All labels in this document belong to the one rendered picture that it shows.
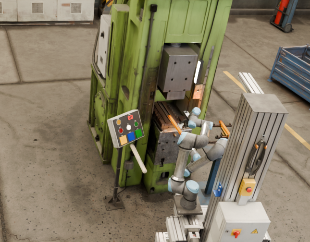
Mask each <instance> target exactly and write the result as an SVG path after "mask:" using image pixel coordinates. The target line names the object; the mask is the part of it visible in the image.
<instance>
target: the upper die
mask: <svg viewBox="0 0 310 242"><path fill-rule="evenodd" d="M157 88H158V89H159V91H160V92H161V93H162V95H163V96H164V98H165V99H166V100H176V99H184V98H185V93H186V92H185V91H184V90H183V91H177V92H170V91H169V92H163V91H162V90H161V89H160V87H159V86H158V85H157Z"/></svg>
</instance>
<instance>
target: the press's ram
mask: <svg viewBox="0 0 310 242"><path fill-rule="evenodd" d="M163 46H164V47H163V53H162V59H161V67H160V73H159V79H158V86H159V87H160V89H161V90H162V91H163V92H169V91H170V92H177V91H183V90H184V91H190V88H191V84H192V80H193V75H194V70H195V66H196V62H197V57H198V55H197V53H196V52H195V51H194V50H193V49H192V48H191V47H190V46H189V45H188V44H187V43H181V46H179V47H171V46H169V45H167V43H164V44H163Z"/></svg>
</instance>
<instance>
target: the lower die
mask: <svg viewBox="0 0 310 242"><path fill-rule="evenodd" d="M159 102H162V104H163V105H164V106H165V108H166V109H167V111H168V112H169V114H170V115H171V116H172V118H173V119H174V121H175V122H176V124H177V125H178V124H179V120H178V119H177V117H175V115H174V113H172V110H171V109H170V108H169V106H168V105H167V103H166V102H165V101H157V102H154V107H155V109H154V111H153V115H154V114H155V117H156V120H157V119H158V120H157V122H159V125H160V126H161V128H162V129H167V128H175V127H174V125H173V124H172V121H171V120H170V119H169V117H168V116H167V114H166V113H165V111H164V110H163V108H162V107H161V105H160V104H159ZM155 111H156V112H155ZM157 111H158V113H159V114H157ZM154 112H155V113H154ZM156 114H157V115H156ZM158 115H160V116H158ZM157 116H158V118H157ZM160 117H161V118H162V119H161V118H160ZM159 118H160V120H159Z"/></svg>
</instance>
